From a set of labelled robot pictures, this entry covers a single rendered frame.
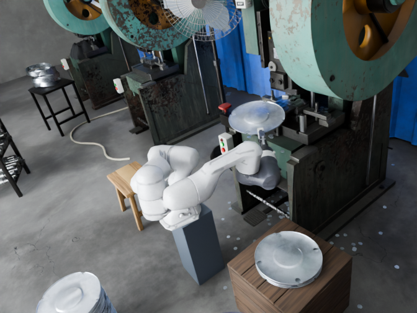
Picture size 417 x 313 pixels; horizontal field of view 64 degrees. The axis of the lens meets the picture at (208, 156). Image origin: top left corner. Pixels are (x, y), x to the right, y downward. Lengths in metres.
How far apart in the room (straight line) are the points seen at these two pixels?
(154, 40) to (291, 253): 1.95
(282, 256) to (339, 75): 0.79
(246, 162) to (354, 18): 0.69
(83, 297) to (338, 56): 1.47
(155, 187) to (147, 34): 1.77
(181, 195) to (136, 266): 1.10
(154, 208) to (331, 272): 0.79
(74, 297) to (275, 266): 0.92
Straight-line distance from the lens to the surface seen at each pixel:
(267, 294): 1.50
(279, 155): 1.81
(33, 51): 7.95
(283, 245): 1.61
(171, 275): 2.10
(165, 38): 2.87
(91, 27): 4.46
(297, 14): 1.20
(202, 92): 3.39
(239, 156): 1.27
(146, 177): 1.21
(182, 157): 1.49
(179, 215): 1.67
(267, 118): 1.74
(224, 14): 2.40
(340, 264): 1.60
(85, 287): 1.78
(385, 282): 2.02
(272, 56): 1.81
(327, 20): 1.24
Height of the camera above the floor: 1.58
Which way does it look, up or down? 32 degrees down
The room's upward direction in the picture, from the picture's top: 12 degrees counter-clockwise
